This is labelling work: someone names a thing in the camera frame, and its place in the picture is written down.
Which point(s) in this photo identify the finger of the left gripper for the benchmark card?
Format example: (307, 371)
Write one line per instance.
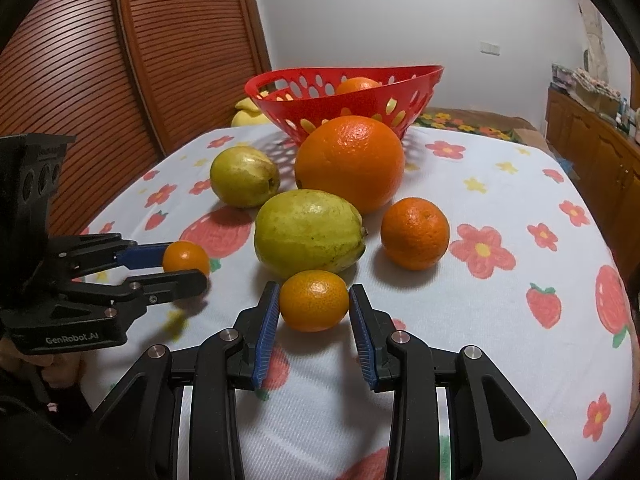
(127, 301)
(106, 251)

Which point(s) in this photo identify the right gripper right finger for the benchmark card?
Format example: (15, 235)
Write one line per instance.
(493, 433)

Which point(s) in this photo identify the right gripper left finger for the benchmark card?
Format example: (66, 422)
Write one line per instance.
(137, 424)

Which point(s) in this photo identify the small kumquat mandarin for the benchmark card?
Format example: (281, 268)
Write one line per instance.
(183, 255)

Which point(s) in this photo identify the yellow-green oval guava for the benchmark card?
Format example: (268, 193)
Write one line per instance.
(304, 230)

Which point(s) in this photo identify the medium mandarin orange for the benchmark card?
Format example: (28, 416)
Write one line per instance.
(414, 234)

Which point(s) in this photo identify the large back orange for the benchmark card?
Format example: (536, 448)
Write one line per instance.
(354, 157)

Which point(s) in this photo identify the large orange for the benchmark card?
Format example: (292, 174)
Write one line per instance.
(354, 157)
(355, 84)

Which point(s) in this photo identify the large front orange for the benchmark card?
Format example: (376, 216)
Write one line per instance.
(355, 84)

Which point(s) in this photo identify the person's left hand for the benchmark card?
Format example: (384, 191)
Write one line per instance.
(58, 370)

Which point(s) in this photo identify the brown louvered wardrobe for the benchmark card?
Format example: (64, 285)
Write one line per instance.
(131, 81)

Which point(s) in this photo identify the yellow plush toy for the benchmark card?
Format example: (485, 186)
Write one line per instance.
(248, 114)

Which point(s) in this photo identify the red perforated plastic basket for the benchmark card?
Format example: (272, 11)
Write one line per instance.
(299, 100)

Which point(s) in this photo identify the wooden sideboard cabinet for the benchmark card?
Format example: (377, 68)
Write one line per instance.
(606, 166)

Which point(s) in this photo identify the floral bed blanket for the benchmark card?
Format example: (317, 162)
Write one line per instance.
(513, 129)

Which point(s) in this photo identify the cardboard box with cloth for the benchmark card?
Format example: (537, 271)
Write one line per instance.
(595, 93)

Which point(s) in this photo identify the beige curtain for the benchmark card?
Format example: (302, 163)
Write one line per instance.
(597, 64)

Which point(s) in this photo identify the white wall switch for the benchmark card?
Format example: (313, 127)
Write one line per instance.
(490, 49)

